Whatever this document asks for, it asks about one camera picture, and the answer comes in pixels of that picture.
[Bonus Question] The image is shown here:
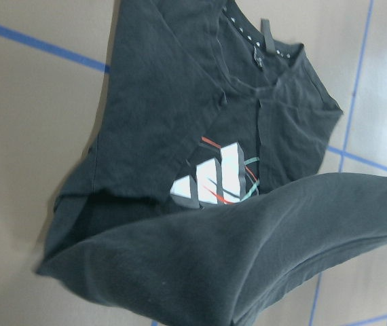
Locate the black t-shirt with logo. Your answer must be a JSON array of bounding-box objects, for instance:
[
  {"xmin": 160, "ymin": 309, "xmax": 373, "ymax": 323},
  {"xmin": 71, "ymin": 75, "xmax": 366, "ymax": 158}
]
[{"xmin": 37, "ymin": 1, "xmax": 387, "ymax": 325}]

